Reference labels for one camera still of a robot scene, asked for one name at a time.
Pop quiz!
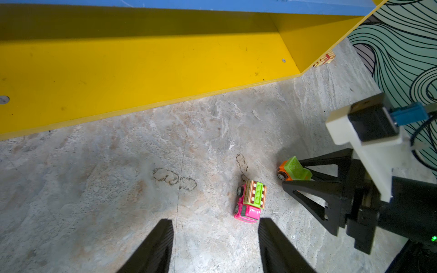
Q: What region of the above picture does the red patterned small box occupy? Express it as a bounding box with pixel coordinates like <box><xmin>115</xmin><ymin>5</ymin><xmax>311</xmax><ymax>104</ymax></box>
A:
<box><xmin>313</xmin><ymin>50</ymin><xmax>336</xmax><ymax>68</ymax></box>

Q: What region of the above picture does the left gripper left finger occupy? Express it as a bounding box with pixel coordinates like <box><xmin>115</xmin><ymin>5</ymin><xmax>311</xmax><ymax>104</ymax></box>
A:
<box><xmin>117</xmin><ymin>219</ymin><xmax>174</xmax><ymax>273</ymax></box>

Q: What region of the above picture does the yellow toy shelf unit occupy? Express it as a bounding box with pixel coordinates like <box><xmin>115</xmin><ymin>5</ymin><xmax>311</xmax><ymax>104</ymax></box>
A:
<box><xmin>1</xmin><ymin>1</ymin><xmax>384</xmax><ymax>140</ymax></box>

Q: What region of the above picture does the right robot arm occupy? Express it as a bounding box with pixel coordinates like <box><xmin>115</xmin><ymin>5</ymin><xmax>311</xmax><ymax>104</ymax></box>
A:
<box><xmin>277</xmin><ymin>149</ymin><xmax>437</xmax><ymax>254</ymax></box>

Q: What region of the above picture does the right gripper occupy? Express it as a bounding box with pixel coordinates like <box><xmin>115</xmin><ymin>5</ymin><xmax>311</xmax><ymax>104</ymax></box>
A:
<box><xmin>282</xmin><ymin>149</ymin><xmax>381</xmax><ymax>254</ymax></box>

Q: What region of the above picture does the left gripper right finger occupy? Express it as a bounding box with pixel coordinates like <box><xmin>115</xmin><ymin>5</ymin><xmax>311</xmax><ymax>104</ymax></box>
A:
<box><xmin>258</xmin><ymin>218</ymin><xmax>316</xmax><ymax>273</ymax></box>

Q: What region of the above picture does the green orange flatbed truck toy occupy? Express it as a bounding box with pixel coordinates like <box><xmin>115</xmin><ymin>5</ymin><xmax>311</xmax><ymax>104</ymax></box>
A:
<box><xmin>277</xmin><ymin>157</ymin><xmax>313</xmax><ymax>181</ymax></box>

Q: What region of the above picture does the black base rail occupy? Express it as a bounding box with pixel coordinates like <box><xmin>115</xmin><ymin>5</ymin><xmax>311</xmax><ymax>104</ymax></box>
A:
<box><xmin>386</xmin><ymin>240</ymin><xmax>437</xmax><ymax>273</ymax></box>

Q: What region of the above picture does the magenta brown truck toy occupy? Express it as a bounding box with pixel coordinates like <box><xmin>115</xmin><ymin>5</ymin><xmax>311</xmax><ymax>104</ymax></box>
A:
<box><xmin>234</xmin><ymin>180</ymin><xmax>267</xmax><ymax>224</ymax></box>

